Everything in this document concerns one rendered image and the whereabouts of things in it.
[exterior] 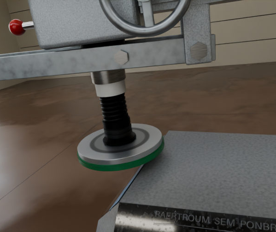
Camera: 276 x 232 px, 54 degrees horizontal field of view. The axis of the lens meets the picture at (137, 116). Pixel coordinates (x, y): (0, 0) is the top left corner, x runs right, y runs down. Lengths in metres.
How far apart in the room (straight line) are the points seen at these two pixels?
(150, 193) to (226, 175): 0.16
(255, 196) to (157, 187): 0.19
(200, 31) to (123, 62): 0.16
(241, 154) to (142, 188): 0.25
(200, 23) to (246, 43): 6.10
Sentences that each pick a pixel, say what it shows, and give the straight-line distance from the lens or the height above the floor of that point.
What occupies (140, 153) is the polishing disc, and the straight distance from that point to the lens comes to 0.60.
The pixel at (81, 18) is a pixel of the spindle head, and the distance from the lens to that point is 0.52.
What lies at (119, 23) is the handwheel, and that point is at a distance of 0.45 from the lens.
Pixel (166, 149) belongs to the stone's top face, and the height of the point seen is 0.87.
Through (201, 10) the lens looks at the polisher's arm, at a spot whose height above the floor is 1.20.
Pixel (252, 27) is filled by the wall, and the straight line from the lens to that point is 6.59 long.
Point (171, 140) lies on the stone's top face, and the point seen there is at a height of 0.87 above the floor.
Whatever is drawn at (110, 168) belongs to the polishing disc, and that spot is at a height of 0.91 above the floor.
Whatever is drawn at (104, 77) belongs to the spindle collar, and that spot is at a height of 1.09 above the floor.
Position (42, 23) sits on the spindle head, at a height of 1.22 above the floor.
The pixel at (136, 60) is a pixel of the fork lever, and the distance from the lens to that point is 0.56.
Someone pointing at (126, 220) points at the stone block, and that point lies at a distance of 0.55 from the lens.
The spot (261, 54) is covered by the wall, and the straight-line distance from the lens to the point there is 6.66.
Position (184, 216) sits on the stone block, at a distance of 0.52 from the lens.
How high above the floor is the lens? 1.19
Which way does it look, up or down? 19 degrees down
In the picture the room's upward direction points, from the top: 8 degrees counter-clockwise
